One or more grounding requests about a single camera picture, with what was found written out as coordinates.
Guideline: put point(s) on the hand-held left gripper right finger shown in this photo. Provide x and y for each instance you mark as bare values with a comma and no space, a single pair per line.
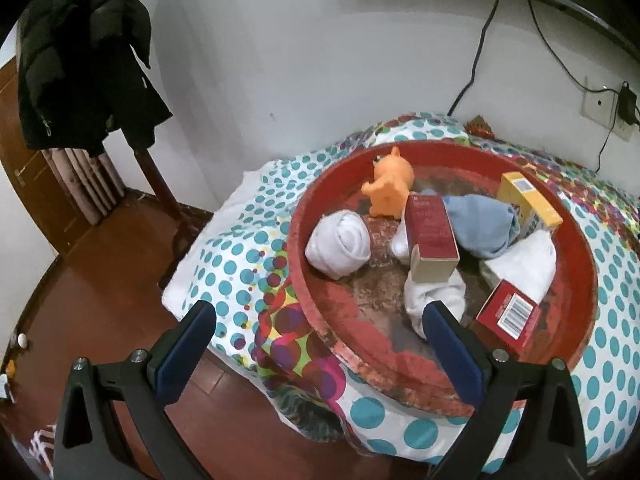
450,350

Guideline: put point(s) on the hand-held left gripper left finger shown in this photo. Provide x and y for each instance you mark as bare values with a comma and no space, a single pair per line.
185,350

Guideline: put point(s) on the white sock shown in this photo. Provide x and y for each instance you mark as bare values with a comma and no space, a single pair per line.
337,245
525,262
435,300

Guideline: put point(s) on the red cardboard box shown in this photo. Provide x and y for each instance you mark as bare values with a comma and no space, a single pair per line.
507,317
430,225

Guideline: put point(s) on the red round basin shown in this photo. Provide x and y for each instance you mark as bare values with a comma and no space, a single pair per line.
380,340

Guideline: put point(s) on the light blue sock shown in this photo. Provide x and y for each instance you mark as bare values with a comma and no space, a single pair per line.
480,225

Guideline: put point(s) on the yellow cardboard box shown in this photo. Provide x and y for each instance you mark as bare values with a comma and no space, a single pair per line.
530,205

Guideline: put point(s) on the orange rubber toy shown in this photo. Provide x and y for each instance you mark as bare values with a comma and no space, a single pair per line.
387,185

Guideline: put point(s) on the polka dot tablecloth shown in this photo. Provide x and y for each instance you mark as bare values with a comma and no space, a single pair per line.
250,240

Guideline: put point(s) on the wooden coat stand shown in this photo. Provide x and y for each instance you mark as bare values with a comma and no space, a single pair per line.
152,180

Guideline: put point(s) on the brown radiator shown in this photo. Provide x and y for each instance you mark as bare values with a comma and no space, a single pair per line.
82,185

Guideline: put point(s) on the red candy wrapper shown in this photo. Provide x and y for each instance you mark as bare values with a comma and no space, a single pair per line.
480,126

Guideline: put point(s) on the black charger adapter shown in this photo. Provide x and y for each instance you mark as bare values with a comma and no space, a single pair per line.
629,105

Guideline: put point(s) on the dark puffer jacket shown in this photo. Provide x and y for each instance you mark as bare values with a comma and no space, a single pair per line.
75,60

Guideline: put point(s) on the white wall socket plate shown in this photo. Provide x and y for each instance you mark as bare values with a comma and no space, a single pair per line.
625,131
597,102

